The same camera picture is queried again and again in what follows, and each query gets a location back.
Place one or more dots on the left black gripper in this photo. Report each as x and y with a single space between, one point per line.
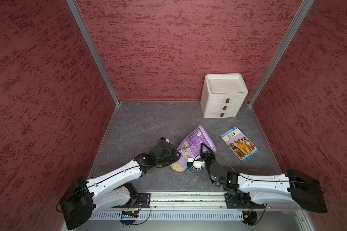
174 158

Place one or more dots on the left aluminium corner post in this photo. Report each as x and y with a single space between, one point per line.
76 12

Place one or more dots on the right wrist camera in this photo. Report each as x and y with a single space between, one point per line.
195 166

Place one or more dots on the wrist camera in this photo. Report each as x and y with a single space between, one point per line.
195 166
163 139

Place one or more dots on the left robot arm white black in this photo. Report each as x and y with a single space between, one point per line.
84 197

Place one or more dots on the dog picture booklet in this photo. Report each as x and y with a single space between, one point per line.
239 144

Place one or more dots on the oats in bowl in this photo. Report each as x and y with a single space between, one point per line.
177 167

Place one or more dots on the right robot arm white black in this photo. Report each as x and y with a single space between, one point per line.
250 191

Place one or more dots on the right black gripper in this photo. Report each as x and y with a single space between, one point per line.
206 155

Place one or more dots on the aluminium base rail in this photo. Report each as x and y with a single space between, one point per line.
136 208

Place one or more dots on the right aluminium corner post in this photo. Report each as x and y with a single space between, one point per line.
287 38

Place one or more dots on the white three-drawer storage box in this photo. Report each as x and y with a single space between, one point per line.
222 95

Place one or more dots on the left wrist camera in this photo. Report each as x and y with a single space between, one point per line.
163 139

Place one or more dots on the purple oats bag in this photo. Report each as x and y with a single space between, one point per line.
190 146

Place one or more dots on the aluminium corner post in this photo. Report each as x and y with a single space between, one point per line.
76 12
287 38

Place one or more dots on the white green patterned bowl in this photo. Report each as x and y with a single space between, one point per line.
177 167

